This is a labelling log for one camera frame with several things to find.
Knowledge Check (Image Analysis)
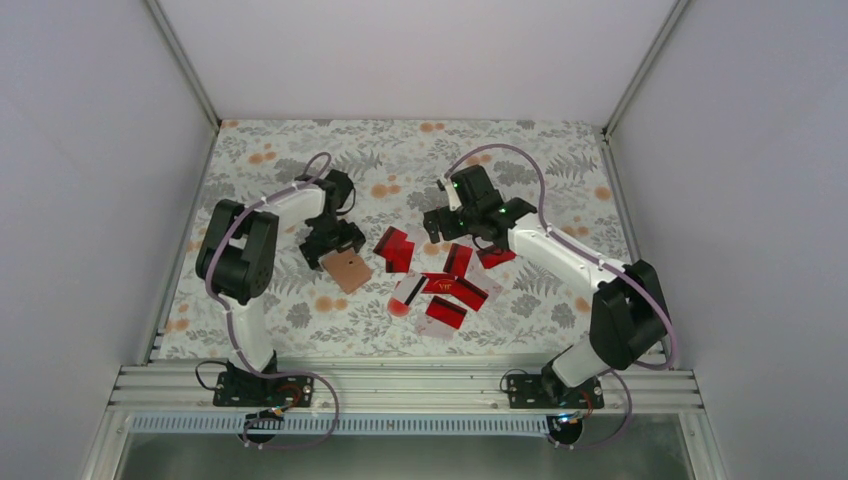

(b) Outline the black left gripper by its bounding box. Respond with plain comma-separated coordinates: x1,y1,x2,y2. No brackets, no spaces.
299,214,365,270

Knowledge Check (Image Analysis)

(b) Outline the tan leather card holder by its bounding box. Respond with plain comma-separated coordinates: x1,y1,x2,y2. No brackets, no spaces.
321,249,373,294

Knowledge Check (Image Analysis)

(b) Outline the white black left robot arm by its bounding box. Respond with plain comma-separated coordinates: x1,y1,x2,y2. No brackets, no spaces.
195,169,365,405

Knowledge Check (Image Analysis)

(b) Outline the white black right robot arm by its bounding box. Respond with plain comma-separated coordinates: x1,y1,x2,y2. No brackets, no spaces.
423,165,674,407

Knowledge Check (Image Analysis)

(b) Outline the red card black stripe upright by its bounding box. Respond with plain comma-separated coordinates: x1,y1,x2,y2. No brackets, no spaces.
443,243,474,278

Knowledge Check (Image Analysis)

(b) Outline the red card black stripe right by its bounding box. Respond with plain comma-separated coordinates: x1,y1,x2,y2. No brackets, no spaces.
451,277,489,312

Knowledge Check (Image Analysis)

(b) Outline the red VIP card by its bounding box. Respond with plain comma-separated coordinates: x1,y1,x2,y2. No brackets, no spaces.
421,272,457,295

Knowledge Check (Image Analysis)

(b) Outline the white card black stripe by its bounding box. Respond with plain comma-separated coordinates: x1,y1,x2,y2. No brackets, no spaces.
387,271,428,317

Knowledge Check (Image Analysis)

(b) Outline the red card black stripe bottom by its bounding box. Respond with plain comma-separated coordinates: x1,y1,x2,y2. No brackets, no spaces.
426,296,467,330

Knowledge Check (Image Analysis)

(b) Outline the white floral card bottom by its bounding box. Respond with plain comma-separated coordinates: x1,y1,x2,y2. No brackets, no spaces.
414,314,456,341

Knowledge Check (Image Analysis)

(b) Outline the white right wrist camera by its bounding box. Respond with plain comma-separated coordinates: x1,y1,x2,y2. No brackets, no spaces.
444,179,462,211

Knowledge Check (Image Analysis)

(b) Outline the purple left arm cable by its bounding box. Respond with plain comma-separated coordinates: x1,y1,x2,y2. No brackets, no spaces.
203,151,341,452

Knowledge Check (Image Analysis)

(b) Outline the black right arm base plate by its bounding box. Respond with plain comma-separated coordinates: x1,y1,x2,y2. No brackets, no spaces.
500,373,605,410

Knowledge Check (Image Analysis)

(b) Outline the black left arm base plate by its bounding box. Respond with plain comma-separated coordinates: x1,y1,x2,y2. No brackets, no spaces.
212,370,314,408

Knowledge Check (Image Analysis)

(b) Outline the aluminium corner post left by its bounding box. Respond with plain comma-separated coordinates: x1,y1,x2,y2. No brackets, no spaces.
143,0,221,132

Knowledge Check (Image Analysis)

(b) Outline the aluminium corner post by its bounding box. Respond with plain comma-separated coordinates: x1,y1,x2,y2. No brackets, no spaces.
602,0,691,143
143,0,221,132

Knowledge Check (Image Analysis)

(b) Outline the aluminium corner post right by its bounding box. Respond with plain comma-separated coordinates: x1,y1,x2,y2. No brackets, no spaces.
602,0,691,143

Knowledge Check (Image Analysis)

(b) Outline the aluminium front rail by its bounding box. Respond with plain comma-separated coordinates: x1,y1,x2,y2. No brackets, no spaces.
108,360,705,414

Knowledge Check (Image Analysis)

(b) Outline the white perforated cable duct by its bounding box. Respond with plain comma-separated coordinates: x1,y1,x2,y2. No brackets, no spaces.
128,412,549,437

